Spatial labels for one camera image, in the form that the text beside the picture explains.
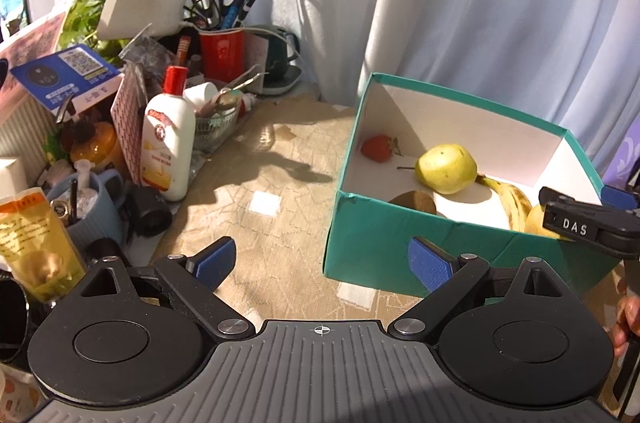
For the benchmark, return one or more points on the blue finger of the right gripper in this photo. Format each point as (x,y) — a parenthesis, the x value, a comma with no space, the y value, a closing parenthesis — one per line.
(618,198)

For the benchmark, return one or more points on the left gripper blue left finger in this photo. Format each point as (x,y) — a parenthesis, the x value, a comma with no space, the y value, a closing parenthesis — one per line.
(214,263)

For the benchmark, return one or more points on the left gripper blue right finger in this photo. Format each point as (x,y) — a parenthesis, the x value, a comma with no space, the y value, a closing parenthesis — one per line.
(430,264)

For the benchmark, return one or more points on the brown kiwi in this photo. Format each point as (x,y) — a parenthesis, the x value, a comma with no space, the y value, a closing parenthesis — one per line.
(417,200)

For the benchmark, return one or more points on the yellow orange mango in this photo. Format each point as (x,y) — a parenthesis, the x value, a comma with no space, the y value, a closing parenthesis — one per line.
(534,224)

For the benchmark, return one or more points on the yellow banana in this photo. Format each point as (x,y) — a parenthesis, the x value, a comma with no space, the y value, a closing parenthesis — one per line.
(514,202)

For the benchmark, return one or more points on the green yellow pear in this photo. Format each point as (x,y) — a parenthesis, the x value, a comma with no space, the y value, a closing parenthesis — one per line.
(446,169)

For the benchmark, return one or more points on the red strawberry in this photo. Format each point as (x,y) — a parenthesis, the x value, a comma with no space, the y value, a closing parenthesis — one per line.
(380,148)

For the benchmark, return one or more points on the person right hand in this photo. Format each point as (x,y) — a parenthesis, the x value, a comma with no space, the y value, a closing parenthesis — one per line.
(627,319)

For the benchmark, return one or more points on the purple paper bag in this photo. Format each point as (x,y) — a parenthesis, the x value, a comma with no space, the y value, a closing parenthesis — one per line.
(621,169)

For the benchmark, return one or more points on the black round cap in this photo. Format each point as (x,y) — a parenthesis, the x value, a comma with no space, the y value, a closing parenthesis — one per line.
(148,212)

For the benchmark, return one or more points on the teal cardboard box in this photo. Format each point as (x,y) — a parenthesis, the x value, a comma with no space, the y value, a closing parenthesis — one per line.
(369,237)

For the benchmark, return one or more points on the blue grey mug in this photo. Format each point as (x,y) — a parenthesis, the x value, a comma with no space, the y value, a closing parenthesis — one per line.
(97,210)

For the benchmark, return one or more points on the white lotion bottle red cap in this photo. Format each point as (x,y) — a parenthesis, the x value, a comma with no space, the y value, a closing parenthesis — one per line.
(167,138)

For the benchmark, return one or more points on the glass bowl with utensils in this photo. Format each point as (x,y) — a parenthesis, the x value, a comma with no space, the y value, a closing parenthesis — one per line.
(217,113)

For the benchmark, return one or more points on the orange jar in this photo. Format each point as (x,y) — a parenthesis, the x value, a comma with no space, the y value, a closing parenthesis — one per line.
(98,144)

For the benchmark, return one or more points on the red patterned card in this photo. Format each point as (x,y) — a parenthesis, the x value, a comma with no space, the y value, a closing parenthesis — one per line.
(127,114)

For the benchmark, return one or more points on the yellow snack packet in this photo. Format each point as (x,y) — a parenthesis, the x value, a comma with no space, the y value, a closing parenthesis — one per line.
(37,247)

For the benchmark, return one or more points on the red pen cup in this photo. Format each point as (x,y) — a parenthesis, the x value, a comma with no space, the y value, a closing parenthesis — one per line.
(222,54)

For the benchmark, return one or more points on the dark green mug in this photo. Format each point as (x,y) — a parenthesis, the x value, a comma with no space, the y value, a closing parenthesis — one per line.
(281,74)

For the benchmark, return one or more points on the blue QR code box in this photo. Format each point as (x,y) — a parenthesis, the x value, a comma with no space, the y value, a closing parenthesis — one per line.
(76,72)

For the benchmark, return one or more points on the green plant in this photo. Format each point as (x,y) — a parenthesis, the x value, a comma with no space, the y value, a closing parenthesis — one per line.
(80,26)

